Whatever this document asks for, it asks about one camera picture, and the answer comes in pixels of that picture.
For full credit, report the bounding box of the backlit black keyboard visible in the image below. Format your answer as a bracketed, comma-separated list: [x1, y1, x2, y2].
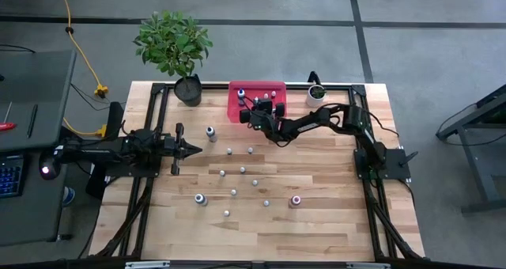
[0, 153, 25, 199]

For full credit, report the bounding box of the leafy plant in black pot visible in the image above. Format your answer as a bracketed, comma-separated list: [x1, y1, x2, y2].
[132, 9, 214, 108]

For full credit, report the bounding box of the black upright panel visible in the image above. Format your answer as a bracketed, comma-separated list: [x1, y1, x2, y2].
[103, 100, 126, 140]
[85, 162, 111, 201]

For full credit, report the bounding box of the grey metal cart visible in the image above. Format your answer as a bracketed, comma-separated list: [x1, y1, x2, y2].
[436, 82, 506, 214]

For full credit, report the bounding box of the blue and white object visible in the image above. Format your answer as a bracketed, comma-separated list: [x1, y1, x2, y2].
[62, 186, 76, 206]

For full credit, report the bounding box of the red-handled screwdriver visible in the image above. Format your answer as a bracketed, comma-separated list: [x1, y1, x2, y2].
[0, 101, 17, 132]

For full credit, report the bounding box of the succulent in white pot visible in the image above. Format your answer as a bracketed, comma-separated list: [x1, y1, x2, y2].
[305, 84, 327, 108]

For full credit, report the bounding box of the black mouse with light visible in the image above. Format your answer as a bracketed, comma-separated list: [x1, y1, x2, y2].
[38, 157, 62, 181]

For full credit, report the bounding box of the black pen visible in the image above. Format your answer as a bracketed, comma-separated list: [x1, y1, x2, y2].
[26, 104, 39, 139]

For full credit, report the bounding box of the silver aluminium bracket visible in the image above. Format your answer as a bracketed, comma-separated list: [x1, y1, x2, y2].
[346, 262, 391, 269]
[125, 260, 171, 269]

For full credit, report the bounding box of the black aluminium table frame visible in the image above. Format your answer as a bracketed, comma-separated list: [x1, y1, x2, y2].
[89, 81, 426, 269]

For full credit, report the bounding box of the left arm's black gripper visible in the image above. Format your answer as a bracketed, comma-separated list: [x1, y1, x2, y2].
[162, 122, 203, 176]

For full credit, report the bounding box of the yellow extension cable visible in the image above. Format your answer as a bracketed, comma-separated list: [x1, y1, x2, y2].
[53, 0, 110, 138]

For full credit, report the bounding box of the grey side desk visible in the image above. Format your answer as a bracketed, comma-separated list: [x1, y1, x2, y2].
[0, 49, 78, 246]

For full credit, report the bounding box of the translucent pink plastic bin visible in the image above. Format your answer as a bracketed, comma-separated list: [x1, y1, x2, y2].
[227, 81, 289, 125]

